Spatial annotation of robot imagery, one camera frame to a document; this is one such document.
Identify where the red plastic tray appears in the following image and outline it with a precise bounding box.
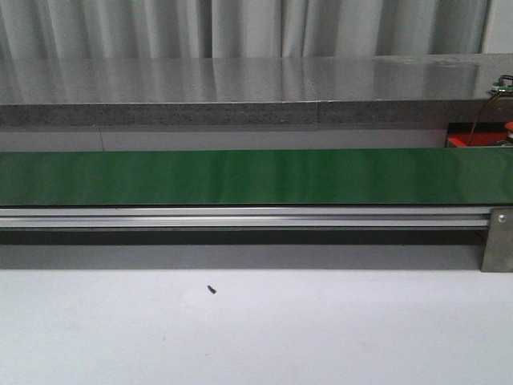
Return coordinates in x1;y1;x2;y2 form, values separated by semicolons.
446;123;511;148

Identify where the grey stone counter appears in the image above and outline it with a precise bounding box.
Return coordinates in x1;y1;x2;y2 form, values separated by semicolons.
1;54;512;127

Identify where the green conveyor belt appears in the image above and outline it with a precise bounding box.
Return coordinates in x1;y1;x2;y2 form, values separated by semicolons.
1;148;512;206

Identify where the small green circuit board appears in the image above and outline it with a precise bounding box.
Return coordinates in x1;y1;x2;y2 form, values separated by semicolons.
489;75;513;96

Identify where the grey white curtain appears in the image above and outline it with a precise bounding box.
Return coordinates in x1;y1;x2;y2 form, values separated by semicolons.
1;1;490;59

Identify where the aluminium conveyor side rail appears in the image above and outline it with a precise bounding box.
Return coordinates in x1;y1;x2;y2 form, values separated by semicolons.
1;206;491;229

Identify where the metal conveyor support bracket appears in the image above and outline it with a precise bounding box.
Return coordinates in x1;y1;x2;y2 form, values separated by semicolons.
481;208;513;273

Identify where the red black wire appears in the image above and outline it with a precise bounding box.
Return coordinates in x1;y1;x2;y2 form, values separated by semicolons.
467;74;513;149

